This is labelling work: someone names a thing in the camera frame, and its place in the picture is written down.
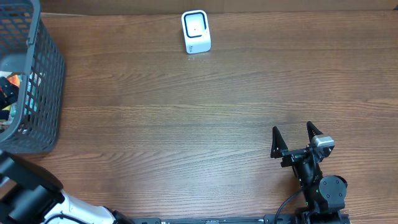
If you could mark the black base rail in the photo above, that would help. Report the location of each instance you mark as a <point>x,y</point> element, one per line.
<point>205,221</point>

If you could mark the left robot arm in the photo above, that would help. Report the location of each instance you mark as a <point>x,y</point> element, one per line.
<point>38,197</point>

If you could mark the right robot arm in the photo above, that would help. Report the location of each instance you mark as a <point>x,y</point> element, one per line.
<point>324,195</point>

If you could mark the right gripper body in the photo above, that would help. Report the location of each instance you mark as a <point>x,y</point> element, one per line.
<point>308,167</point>

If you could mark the white barcode scanner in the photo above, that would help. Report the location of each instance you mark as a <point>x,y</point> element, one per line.
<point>196,31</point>

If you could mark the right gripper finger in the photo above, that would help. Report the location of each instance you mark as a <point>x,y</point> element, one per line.
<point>279,146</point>
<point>313,131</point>

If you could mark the grey plastic mesh basket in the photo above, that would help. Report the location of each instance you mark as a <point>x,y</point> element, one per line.
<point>29,51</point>

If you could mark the orange snack packet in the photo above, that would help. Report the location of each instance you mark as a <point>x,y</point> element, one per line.
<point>15,80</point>

